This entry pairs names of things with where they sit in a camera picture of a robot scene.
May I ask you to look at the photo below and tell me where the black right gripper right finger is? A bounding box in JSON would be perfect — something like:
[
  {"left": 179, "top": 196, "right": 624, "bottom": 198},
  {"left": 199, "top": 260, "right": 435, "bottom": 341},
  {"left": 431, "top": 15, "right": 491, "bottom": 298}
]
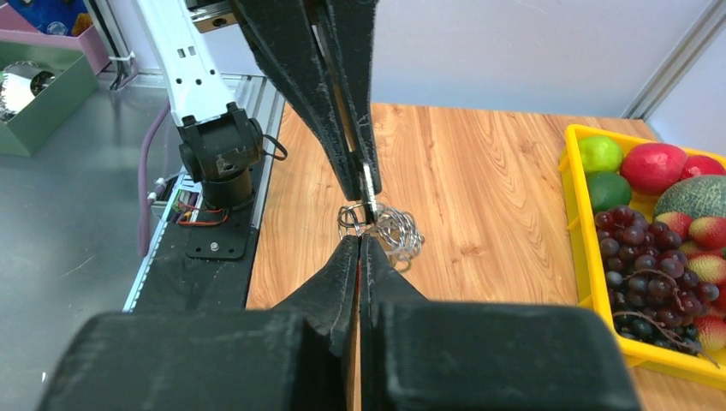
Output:
[{"left": 360, "top": 235, "right": 641, "bottom": 410}]

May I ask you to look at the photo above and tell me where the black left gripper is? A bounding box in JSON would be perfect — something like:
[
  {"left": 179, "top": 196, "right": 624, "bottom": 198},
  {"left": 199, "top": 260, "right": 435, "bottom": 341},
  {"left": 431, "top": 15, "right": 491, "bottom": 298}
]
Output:
[{"left": 185, "top": 0, "right": 382, "bottom": 200}]

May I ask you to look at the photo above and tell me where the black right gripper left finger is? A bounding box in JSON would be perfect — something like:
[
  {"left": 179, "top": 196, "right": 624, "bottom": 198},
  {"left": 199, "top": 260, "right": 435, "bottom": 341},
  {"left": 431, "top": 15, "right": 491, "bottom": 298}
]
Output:
[{"left": 38, "top": 235, "right": 360, "bottom": 410}]

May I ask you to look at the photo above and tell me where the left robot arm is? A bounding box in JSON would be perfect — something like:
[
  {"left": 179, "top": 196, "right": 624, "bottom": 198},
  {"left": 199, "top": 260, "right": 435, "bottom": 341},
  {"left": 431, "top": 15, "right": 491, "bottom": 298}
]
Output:
[{"left": 134, "top": 1, "right": 382, "bottom": 209}]

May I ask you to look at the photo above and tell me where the yellow plastic fruit tray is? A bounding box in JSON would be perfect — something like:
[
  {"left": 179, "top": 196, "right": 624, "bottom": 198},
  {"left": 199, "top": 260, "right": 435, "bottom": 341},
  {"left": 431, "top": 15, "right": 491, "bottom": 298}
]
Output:
[{"left": 558, "top": 124, "right": 725, "bottom": 390}]

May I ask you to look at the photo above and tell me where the dark purple grape bunch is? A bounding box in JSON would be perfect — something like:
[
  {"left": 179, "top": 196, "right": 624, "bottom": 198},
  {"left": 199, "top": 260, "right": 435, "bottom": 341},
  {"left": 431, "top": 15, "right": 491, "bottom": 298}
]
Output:
[{"left": 594, "top": 205, "right": 706, "bottom": 356}]

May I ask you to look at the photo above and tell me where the dark green lime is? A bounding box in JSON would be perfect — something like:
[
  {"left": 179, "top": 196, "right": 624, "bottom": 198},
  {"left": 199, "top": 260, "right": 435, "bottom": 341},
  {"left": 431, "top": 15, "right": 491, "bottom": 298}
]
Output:
[{"left": 586, "top": 171, "right": 633, "bottom": 213}]

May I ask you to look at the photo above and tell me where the red grape bunch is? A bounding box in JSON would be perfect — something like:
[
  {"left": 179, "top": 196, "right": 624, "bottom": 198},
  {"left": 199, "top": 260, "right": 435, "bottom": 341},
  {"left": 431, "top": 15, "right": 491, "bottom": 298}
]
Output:
[{"left": 650, "top": 211, "right": 725, "bottom": 354}]

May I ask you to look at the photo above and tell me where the light green apple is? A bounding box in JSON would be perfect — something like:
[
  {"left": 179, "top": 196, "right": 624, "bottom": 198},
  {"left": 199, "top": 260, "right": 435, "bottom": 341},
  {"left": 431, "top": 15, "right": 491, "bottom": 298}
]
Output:
[{"left": 578, "top": 135, "right": 624, "bottom": 174}]

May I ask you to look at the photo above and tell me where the red apple lower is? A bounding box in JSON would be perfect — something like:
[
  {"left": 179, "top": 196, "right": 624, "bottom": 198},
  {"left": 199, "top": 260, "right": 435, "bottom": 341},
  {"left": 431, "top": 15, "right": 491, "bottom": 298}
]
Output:
[{"left": 620, "top": 143, "right": 688, "bottom": 196}]

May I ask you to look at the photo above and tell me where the red apple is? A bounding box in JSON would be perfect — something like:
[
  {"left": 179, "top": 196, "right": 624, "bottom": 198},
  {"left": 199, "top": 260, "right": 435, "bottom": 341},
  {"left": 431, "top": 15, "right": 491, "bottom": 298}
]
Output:
[
  {"left": 620, "top": 143, "right": 688, "bottom": 196},
  {"left": 680, "top": 155, "right": 725, "bottom": 180}
]

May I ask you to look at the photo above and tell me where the pink storage box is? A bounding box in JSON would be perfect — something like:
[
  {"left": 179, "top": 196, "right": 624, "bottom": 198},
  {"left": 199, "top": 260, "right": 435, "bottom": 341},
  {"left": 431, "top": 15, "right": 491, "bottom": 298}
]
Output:
[{"left": 0, "top": 3, "right": 111, "bottom": 74}]

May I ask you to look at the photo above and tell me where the green storage box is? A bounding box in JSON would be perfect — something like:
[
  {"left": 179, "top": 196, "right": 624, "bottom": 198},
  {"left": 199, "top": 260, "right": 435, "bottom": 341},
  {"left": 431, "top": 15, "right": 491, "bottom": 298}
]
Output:
[{"left": 1, "top": 41, "right": 98, "bottom": 157}]

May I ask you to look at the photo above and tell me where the green melon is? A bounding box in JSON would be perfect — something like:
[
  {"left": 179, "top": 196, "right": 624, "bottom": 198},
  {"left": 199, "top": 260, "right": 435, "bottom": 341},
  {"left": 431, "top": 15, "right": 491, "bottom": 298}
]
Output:
[{"left": 653, "top": 175, "right": 725, "bottom": 219}]

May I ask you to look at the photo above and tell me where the red apple upper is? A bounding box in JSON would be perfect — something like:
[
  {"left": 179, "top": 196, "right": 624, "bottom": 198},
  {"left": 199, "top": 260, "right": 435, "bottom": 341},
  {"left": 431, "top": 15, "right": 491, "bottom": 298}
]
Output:
[{"left": 680, "top": 155, "right": 725, "bottom": 180}]

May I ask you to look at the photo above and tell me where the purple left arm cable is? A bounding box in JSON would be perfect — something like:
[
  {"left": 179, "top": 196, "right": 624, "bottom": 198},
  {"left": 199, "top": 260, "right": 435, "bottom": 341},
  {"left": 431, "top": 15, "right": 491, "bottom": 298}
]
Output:
[{"left": 137, "top": 98, "right": 171, "bottom": 258}]

